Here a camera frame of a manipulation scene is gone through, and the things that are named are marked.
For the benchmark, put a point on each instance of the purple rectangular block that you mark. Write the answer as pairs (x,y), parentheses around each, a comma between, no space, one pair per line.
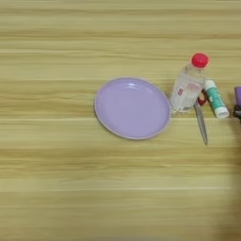
(238,95)

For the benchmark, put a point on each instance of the green white glue stick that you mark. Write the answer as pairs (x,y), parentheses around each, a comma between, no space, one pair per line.
(216,99)

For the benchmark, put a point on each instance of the round purple plate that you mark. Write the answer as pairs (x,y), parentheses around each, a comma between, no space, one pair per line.
(131,108)

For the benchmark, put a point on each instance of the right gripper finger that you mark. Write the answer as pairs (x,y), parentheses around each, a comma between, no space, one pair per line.
(237,112)

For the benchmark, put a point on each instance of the clear bottle red cap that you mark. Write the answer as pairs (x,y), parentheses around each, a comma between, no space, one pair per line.
(188,89)

